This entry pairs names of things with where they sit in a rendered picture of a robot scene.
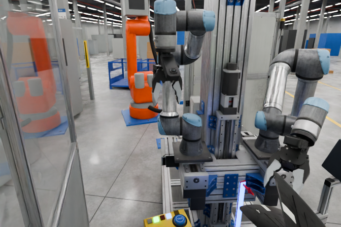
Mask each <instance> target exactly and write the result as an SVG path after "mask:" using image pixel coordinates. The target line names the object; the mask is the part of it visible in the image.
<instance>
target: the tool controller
mask: <svg viewBox="0 0 341 227"><path fill-rule="evenodd" d="M321 166H322V167H323V168H324V169H326V170H327V171H328V172H329V173H330V174H331V175H333V176H334V177H335V178H336V179H338V180H339V181H340V182H341V139H339V140H338V142H337V143H336V144H335V146H334V147H333V149H332V150H331V152H330V153H329V155H328V156H327V158H326V159H325V161H324V162H323V164H322V165H321Z"/></svg>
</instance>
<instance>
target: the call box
mask: <svg viewBox="0 0 341 227"><path fill-rule="evenodd" d="M178 211H179V214H180V215H181V214H182V215H183V216H184V217H185V223H184V224H183V225H176V224H175V221H174V219H175V216H176V215H175V214H174V212H169V213H170V214H171V216H172V217H171V218H169V219H167V217H166V214H169V213H166V214H162V215H164V216H165V220H162V221H161V220H160V216H161V215H158V216H154V217H158V218H159V221H158V222H154V219H153V218H154V217H150V218H151V219H152V221H153V223H151V224H148V223H147V219H150V218H147V219H144V227H192V225H191V223H190V221H189V219H188V217H187V215H186V213H185V211H184V209H180V210H178Z"/></svg>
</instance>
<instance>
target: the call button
mask: <svg viewBox="0 0 341 227"><path fill-rule="evenodd" d="M174 221H175V224H176V225H183V224H184V223H185V217H184V216H183V215H182V214H181V215H180V214H179V215H176V216H175V219H174Z"/></svg>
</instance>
